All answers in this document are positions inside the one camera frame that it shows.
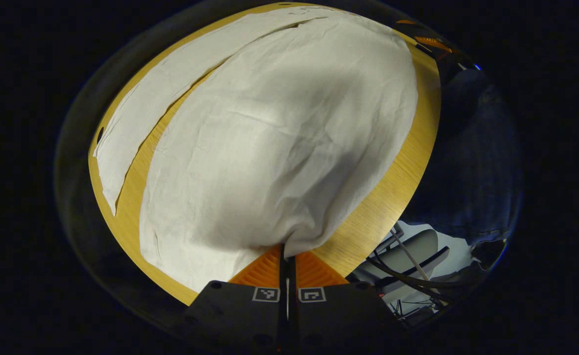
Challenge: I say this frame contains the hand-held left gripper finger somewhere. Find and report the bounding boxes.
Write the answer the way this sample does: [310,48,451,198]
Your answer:
[289,250,399,349]
[183,244,289,349]

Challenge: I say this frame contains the white jeans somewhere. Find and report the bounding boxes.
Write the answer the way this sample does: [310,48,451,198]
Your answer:
[94,6,419,294]

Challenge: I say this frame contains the person's dark clothing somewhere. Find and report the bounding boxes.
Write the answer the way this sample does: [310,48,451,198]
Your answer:
[408,69,523,247]

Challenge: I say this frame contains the black cable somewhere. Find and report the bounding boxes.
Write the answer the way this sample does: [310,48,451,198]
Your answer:
[367,255,473,290]

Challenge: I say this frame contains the white cable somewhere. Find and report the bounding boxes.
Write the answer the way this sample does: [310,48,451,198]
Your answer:
[392,228,431,283]

